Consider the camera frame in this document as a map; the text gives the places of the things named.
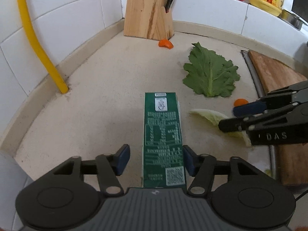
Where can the orange carrot piece by block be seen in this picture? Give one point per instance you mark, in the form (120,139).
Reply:
(165,43)

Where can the green drink carton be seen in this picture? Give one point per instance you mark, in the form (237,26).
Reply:
(162,152)

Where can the wooden knife block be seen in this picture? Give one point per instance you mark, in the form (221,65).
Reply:
(148,19)

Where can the orange carrot chunk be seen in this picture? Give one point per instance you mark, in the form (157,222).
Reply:
(240,102)

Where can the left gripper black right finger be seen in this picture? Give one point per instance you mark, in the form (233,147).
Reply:
(201,167)

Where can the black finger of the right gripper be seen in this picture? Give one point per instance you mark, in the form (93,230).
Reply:
(242,123)
(276,99)

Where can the yellow vertical pipe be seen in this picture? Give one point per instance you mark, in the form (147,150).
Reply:
(38,49)

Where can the steel pot on sill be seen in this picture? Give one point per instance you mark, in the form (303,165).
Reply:
(291,19)

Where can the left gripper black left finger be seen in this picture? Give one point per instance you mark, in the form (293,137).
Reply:
(109,167)

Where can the pale cabbage leaf piece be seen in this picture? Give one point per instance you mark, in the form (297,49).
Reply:
(214,117)

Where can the wooden cutting board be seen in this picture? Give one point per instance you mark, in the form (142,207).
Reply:
(288,161)

